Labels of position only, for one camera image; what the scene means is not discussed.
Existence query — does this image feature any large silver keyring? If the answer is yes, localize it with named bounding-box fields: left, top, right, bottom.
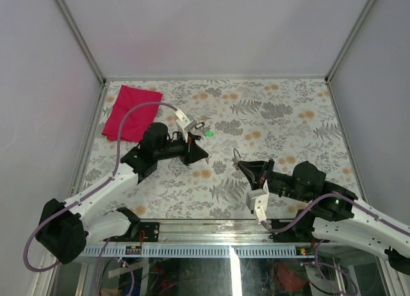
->
left=233, top=148, right=243, bottom=170

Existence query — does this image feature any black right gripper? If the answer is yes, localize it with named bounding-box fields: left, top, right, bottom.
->
left=237, top=158, right=309, bottom=202

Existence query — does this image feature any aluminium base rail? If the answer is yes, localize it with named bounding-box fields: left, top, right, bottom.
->
left=78, top=219, right=315, bottom=258

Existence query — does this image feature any magenta cloth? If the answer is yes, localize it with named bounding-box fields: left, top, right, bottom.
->
left=102, top=85, right=163, bottom=142

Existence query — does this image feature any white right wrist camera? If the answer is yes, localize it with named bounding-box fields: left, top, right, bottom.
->
left=246, top=181, right=270, bottom=223

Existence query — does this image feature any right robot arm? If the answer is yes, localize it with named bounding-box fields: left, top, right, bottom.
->
left=235, top=160, right=409, bottom=275

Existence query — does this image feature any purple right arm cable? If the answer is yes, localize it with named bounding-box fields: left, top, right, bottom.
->
left=261, top=194, right=410, bottom=238

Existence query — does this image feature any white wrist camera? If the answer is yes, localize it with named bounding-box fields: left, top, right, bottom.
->
left=174, top=108, right=197, bottom=142
left=246, top=181, right=270, bottom=223

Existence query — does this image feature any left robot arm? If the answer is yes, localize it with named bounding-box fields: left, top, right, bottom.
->
left=35, top=122, right=208, bottom=264

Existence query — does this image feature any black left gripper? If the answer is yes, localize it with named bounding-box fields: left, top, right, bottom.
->
left=156, top=131, right=209, bottom=167

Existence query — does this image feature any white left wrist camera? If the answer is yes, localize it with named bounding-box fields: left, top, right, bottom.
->
left=174, top=108, right=197, bottom=142

